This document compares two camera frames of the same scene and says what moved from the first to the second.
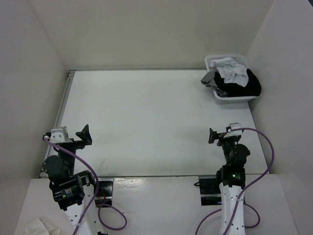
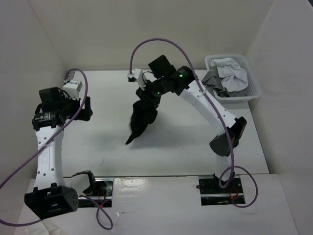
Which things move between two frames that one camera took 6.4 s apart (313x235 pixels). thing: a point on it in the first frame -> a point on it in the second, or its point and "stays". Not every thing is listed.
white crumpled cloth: (43, 226) stays
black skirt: (253, 89) -> (143, 115)
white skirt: (231, 71) stays
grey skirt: (208, 80) stays
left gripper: (85, 136) -> (85, 114)
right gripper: (214, 135) -> (146, 97)
